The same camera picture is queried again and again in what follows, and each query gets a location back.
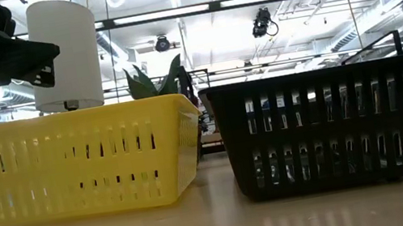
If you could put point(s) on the green plant in white pot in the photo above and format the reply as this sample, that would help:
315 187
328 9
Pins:
140 88

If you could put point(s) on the white shade wooden base lamp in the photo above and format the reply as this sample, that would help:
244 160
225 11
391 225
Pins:
64 50

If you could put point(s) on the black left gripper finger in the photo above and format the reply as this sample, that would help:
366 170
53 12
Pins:
24 56

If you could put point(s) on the black frame wooden shelf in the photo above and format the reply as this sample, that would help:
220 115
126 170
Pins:
399 45

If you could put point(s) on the black plastic slotted basket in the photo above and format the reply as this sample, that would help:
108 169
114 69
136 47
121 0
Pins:
239 143

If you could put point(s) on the round black ceiling fixture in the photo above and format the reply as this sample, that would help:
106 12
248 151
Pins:
162 44

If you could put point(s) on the black ceiling light track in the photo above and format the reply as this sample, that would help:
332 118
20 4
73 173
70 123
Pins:
214 5

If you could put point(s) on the yellow plastic slotted basket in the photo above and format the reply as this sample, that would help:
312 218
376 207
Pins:
71 167

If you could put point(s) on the black overhead camera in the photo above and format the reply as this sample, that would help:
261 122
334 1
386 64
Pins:
262 20

